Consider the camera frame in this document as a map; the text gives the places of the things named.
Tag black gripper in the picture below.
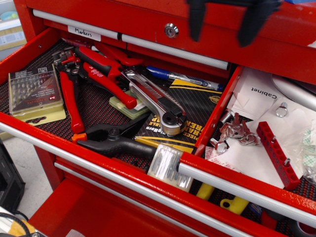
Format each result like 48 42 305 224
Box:
187 0 281 47

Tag silver box cutter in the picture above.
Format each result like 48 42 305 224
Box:
121 69 187 136

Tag black yellow wrench set box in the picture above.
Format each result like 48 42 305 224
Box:
136 79 222 153

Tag right open red drawer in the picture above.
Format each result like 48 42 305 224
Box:
180 68 316 227

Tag open red drawer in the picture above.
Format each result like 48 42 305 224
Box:
180 68 316 227
0 27 244 198

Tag left open red drawer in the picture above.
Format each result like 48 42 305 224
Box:
0 27 244 198

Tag black box on floor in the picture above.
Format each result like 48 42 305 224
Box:
0 140 25 212

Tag silver cabinet lock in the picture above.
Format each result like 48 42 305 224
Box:
164 23 179 39

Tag blue dry erase marker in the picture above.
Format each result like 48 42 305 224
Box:
147 66 224 92

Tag white cabinet paper sheet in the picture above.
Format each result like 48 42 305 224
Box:
206 68 316 188

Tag silver curved metal plate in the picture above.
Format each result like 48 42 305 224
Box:
272 75 316 111

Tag silver hex bolt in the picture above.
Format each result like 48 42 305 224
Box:
276 102 288 118

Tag silver key bunch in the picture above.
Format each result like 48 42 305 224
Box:
219 113 261 146

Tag small green plastic case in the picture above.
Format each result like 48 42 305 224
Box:
109 91 150 119

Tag red metal tool chest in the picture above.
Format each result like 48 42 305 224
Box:
12 0 316 237

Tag white markers label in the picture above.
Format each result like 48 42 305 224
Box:
68 26 101 41

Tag clear bag of parts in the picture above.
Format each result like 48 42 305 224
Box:
282 119 316 187

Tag clear plastic bit packet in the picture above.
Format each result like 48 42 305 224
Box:
147 144 193 192

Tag black spring clamp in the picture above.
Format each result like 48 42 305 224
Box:
72 113 156 160

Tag red bit holder strip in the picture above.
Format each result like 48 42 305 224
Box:
256 121 300 191

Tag drill bit set case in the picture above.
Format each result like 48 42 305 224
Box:
8 65 66 126

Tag red handled crimping pliers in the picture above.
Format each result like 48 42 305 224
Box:
75 42 143 109

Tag red wire stripper tool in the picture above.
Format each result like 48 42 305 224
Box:
52 47 84 134

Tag yellow handled tool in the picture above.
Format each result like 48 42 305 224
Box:
196 183 249 215

